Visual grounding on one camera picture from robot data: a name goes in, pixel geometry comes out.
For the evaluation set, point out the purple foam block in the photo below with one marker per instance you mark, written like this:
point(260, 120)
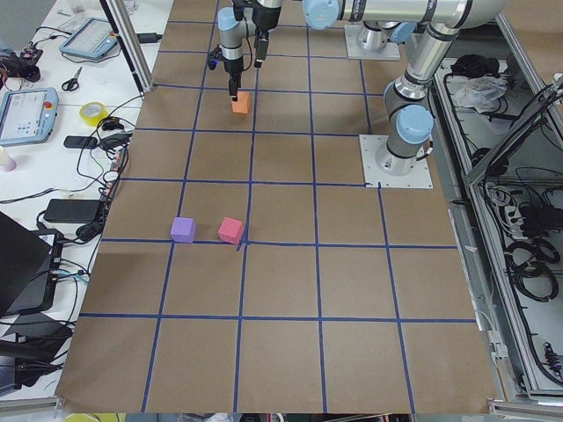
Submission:
point(183, 230)

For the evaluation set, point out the red foam block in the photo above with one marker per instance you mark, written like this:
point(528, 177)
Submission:
point(231, 230)

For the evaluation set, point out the orange foam block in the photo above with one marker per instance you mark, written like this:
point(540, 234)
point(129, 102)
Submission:
point(242, 104)

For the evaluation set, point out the blue teach pendant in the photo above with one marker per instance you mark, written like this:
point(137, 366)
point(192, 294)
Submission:
point(28, 116)
point(92, 41)

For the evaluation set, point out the black scissors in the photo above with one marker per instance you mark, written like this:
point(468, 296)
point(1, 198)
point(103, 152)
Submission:
point(72, 83)

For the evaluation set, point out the black laptop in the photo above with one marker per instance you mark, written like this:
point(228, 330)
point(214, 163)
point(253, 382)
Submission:
point(29, 259)

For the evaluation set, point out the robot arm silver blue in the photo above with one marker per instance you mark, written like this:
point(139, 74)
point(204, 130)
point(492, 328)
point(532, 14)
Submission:
point(411, 122)
point(243, 23)

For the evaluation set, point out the yellow tape roll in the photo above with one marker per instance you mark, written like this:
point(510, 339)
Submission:
point(93, 113)

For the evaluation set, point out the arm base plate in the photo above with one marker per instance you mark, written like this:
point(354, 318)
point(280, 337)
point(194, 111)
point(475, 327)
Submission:
point(366, 42)
point(381, 169)

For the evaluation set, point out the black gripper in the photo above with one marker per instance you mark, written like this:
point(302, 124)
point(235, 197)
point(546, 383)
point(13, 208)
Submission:
point(262, 19)
point(231, 67)

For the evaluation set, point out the black phone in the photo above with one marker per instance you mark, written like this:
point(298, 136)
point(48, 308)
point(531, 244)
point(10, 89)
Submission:
point(80, 142)

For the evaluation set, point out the black power adapter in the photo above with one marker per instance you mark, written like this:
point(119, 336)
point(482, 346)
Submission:
point(72, 211)

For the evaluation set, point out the aluminium frame post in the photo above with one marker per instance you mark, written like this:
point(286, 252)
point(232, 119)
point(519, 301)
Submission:
point(124, 31)

